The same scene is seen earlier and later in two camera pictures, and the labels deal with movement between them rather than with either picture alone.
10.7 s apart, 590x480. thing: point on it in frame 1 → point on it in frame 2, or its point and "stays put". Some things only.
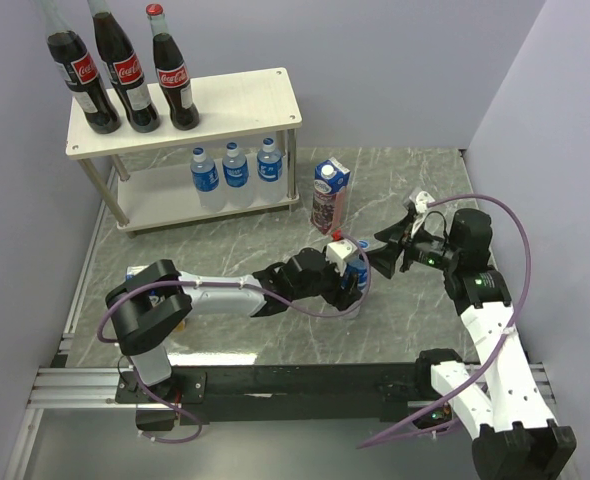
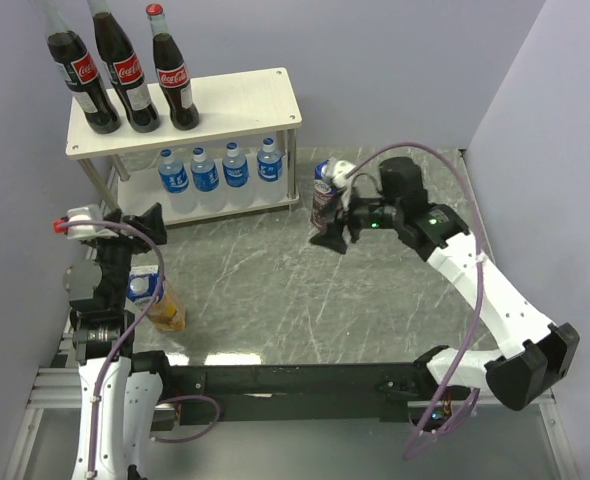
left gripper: (340, 297) → (149, 219)
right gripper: (384, 258) → (332, 240)
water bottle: (206, 182) stays put
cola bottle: (172, 72) stays put
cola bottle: (124, 70) stays put
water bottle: (236, 177) stays put
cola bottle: (78, 72) stays put
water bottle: (357, 266) → (174, 179)
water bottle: (270, 172) stays put
